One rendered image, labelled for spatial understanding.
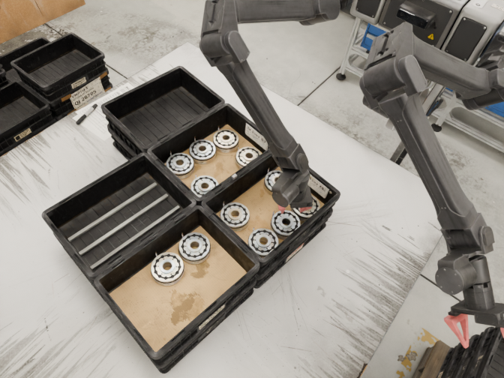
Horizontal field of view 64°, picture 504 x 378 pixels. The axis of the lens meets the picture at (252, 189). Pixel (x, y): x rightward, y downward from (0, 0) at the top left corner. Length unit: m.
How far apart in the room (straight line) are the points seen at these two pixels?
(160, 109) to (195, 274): 0.77
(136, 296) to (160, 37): 2.67
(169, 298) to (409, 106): 0.88
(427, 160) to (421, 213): 0.95
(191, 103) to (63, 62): 1.09
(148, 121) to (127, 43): 1.93
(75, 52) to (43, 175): 1.11
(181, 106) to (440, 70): 1.13
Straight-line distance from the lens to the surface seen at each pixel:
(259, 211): 1.45
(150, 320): 1.29
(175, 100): 1.82
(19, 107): 2.65
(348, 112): 3.13
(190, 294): 1.31
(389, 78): 0.81
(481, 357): 1.86
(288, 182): 1.13
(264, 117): 1.04
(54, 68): 2.66
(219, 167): 1.55
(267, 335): 1.41
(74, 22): 3.94
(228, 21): 0.96
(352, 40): 3.21
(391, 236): 1.68
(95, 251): 1.42
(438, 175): 0.87
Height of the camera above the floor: 2.05
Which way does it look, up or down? 54 degrees down
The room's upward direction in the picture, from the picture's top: 8 degrees clockwise
